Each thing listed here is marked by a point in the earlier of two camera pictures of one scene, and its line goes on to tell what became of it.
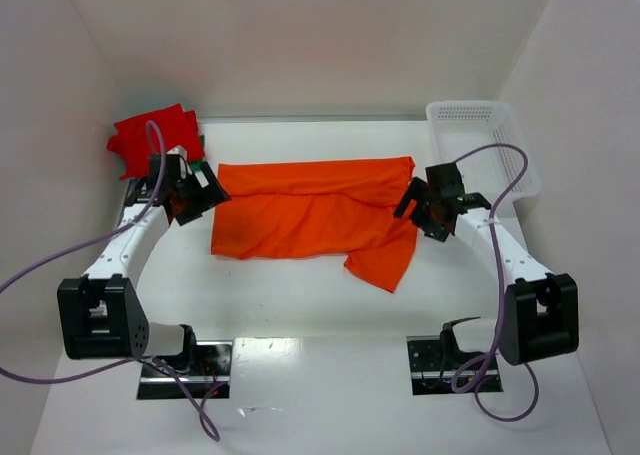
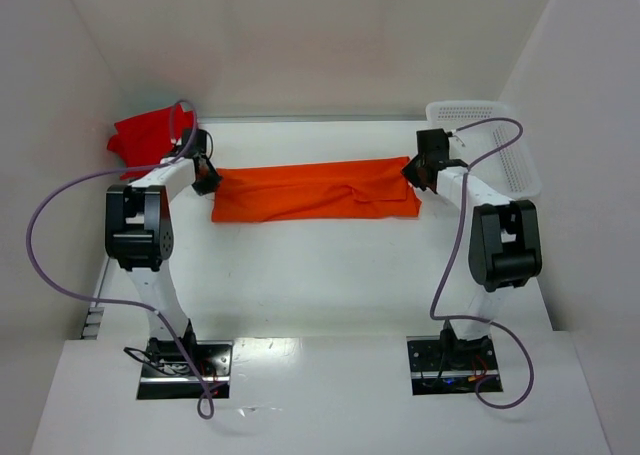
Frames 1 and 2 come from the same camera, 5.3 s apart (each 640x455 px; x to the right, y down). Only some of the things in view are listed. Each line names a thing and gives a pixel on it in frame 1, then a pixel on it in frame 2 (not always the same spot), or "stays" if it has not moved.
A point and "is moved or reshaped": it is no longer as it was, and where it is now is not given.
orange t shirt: [341, 208] is moved or reshaped
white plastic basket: [459, 127] stays
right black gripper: [424, 211] -> [416, 169]
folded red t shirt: [179, 128] stays
